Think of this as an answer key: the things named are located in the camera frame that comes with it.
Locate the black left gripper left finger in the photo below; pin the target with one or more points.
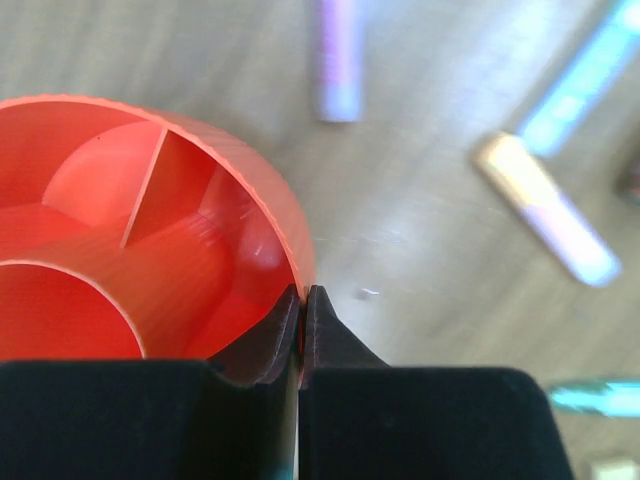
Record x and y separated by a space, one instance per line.
262 353

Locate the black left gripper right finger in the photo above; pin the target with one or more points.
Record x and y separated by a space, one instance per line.
328 342

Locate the orange round desk organizer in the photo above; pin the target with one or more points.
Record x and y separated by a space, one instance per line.
129 233

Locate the orange pink highlighter pen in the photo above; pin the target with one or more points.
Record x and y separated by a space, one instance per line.
528 187

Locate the purple highlighter pen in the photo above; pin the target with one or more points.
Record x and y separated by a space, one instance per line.
338 50

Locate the green blue highlighter pen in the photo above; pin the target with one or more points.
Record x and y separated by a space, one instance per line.
583 81

